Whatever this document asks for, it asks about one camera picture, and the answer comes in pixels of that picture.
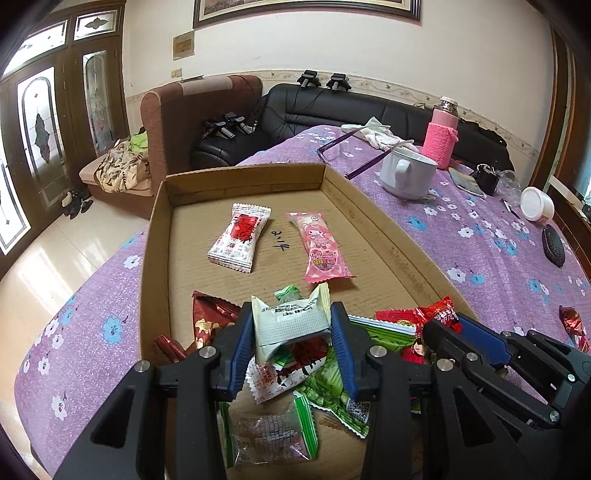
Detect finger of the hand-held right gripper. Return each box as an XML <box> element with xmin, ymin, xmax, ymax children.
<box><xmin>456</xmin><ymin>318</ymin><xmax>591</xmax><ymax>409</ymax></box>
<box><xmin>424</xmin><ymin>319</ymin><xmax>566</xmax><ymax>430</ymax></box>

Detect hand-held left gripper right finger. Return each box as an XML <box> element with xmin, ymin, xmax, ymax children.
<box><xmin>330</xmin><ymin>302</ymin><xmax>525</xmax><ymax>480</ymax></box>

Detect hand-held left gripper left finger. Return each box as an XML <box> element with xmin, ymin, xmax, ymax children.
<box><xmin>53</xmin><ymin>302</ymin><xmax>254</xmax><ymax>480</ymax></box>

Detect small red cartoon snack packet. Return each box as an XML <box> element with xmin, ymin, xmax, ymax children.
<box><xmin>416</xmin><ymin>295</ymin><xmax>462</xmax><ymax>333</ymax></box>

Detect red doll print snack packet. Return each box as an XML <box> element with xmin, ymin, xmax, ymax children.
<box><xmin>375</xmin><ymin>309</ymin><xmax>439</xmax><ymax>367</ymax></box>

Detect dark red foil candy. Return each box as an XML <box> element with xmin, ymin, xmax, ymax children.
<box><xmin>191</xmin><ymin>291</ymin><xmax>243</xmax><ymax>352</ymax></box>

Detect green white-edged snack packet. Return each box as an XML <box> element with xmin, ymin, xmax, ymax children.
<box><xmin>348</xmin><ymin>315</ymin><xmax>419</xmax><ymax>356</ymax></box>

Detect pale green snack packet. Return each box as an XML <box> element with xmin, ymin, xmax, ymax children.
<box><xmin>250</xmin><ymin>282</ymin><xmax>332</xmax><ymax>365</ymax></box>

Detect cardboard box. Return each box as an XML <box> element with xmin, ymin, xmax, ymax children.
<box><xmin>139</xmin><ymin>162</ymin><xmax>467</xmax><ymax>480</ymax></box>

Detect white red snack packet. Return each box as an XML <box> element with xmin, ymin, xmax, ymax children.
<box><xmin>207</xmin><ymin>202</ymin><xmax>272</xmax><ymax>274</ymax></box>
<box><xmin>247</xmin><ymin>339</ymin><xmax>333</xmax><ymax>404</ymax></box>

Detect purple floral tablecloth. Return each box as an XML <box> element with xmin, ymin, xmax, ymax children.
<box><xmin>14</xmin><ymin>122</ymin><xmax>591</xmax><ymax>476</ymax></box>

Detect green clear snack packet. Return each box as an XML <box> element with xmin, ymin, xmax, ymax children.
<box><xmin>219</xmin><ymin>397</ymin><xmax>319</xmax><ymax>468</ymax></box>

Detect dark red triangular snack packet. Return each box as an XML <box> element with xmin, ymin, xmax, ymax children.
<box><xmin>558</xmin><ymin>305</ymin><xmax>591</xmax><ymax>354</ymax></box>

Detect pink cartoon snack packet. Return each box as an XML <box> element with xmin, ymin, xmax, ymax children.
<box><xmin>283</xmin><ymin>211</ymin><xmax>357</xmax><ymax>284</ymax></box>

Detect black patterned pouch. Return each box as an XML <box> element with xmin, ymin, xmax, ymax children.
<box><xmin>541</xmin><ymin>224</ymin><xmax>568</xmax><ymax>269</ymax></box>

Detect white plastic jar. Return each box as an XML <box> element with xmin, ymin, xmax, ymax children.
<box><xmin>520</xmin><ymin>187</ymin><xmax>555</xmax><ymax>223</ymax></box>

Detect small black pot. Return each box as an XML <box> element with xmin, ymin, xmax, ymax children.
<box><xmin>475</xmin><ymin>164</ymin><xmax>500</xmax><ymax>195</ymax></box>

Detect grey mug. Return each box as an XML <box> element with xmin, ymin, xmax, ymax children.
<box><xmin>379</xmin><ymin>147</ymin><xmax>438</xmax><ymax>200</ymax></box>

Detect purple eyeglasses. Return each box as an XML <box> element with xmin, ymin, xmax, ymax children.
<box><xmin>318</xmin><ymin>127</ymin><xmax>400</xmax><ymax>181</ymax></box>

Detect pink sleeved thermos flask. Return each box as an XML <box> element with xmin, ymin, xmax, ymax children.
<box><xmin>424</xmin><ymin>96</ymin><xmax>460</xmax><ymax>171</ymax></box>

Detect white cloth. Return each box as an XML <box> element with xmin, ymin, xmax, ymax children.
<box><xmin>342</xmin><ymin>116</ymin><xmax>416</xmax><ymax>152</ymax></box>

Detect floral cloth pile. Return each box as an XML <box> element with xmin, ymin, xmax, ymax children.
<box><xmin>93</xmin><ymin>140</ymin><xmax>152</xmax><ymax>193</ymax></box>

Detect black leather sofa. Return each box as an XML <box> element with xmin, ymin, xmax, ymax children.
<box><xmin>191</xmin><ymin>83</ymin><xmax>515</xmax><ymax>171</ymax></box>

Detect brown armchair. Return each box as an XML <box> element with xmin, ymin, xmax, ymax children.
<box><xmin>79</xmin><ymin>75</ymin><xmax>264</xmax><ymax>220</ymax></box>

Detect wooden cabinet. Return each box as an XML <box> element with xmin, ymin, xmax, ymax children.
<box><xmin>529</xmin><ymin>28</ymin><xmax>591</xmax><ymax>222</ymax></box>

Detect wooden glass door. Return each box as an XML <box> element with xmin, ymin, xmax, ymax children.
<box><xmin>0</xmin><ymin>0</ymin><xmax>130</xmax><ymax>278</ymax></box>

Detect framed picture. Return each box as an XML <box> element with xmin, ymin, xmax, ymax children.
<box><xmin>193</xmin><ymin>0</ymin><xmax>422</xmax><ymax>29</ymax></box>

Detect wall plaque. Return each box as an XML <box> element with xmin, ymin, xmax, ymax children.
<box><xmin>173</xmin><ymin>31</ymin><xmax>195</xmax><ymax>61</ymax></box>

